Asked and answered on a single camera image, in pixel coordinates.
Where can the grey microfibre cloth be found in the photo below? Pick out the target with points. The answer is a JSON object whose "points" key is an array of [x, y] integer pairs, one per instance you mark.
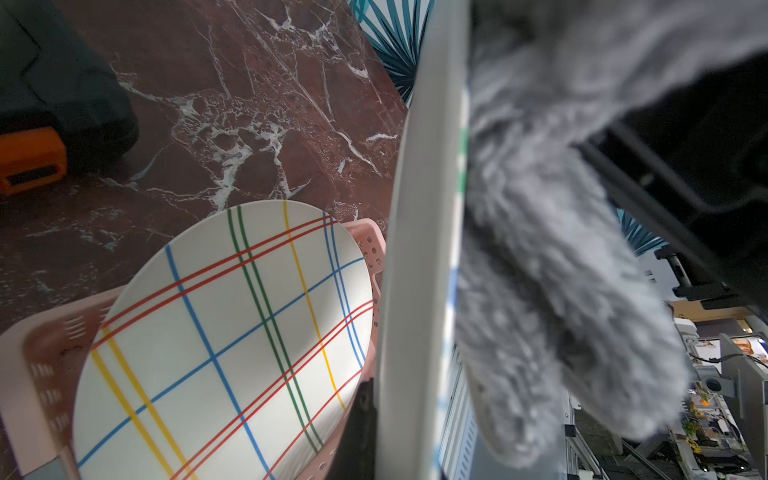
{"points": [[551, 298]]}

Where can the colourful squiggle pattern plate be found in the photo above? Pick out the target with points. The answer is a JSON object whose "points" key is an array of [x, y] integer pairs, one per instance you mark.
{"points": [[415, 338]]}

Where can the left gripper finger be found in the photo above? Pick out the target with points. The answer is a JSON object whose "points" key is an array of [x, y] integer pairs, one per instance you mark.
{"points": [[357, 447]]}

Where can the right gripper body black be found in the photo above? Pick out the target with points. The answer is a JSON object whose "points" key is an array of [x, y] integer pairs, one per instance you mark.
{"points": [[692, 167]]}

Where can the white plaid striped plate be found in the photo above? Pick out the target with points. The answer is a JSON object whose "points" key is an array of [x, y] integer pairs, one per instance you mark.
{"points": [[222, 354]]}

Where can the black plastic tool case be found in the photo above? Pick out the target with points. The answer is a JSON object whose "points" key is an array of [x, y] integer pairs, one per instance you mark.
{"points": [[62, 108]]}

